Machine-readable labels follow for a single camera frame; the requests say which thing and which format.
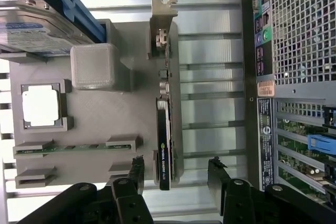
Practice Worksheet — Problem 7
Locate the hard disk with blue caddy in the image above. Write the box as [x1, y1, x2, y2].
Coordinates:
[0, 0, 106, 58]

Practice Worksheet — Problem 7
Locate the open black PC case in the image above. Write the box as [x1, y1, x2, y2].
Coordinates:
[240, 0, 336, 213]

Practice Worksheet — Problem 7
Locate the grey parts rack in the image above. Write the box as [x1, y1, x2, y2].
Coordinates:
[9, 19, 181, 190]

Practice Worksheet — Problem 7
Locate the green RAM stick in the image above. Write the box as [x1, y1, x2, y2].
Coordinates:
[15, 144, 132, 154]

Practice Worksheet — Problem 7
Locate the silver CPU chip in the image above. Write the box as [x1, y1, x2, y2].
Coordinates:
[21, 84, 62, 127]

